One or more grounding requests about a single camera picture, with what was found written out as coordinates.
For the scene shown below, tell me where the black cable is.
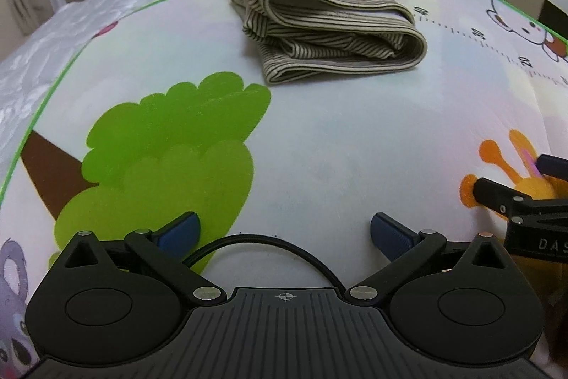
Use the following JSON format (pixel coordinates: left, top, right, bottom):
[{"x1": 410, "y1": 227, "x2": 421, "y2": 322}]
[{"x1": 184, "y1": 233, "x2": 348, "y2": 292}]

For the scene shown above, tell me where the beige ribbed sweater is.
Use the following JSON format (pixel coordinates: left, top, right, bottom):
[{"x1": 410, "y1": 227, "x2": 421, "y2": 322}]
[{"x1": 228, "y1": 0, "x2": 429, "y2": 86}]

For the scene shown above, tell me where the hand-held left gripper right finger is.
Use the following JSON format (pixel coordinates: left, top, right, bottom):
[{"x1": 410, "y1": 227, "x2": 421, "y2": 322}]
[{"x1": 344, "y1": 212, "x2": 511, "y2": 308}]

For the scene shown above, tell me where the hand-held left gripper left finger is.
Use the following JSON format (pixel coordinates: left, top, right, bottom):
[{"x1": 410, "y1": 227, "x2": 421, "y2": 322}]
[{"x1": 66, "y1": 211, "x2": 226, "y2": 306}]

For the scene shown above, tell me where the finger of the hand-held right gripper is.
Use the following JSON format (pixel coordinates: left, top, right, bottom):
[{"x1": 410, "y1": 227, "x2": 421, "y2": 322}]
[
  {"x1": 473, "y1": 178, "x2": 533, "y2": 221},
  {"x1": 535, "y1": 154, "x2": 568, "y2": 181}
]

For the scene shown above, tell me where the cartoon printed play mat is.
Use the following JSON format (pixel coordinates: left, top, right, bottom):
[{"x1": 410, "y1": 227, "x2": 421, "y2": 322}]
[{"x1": 0, "y1": 0, "x2": 568, "y2": 379}]

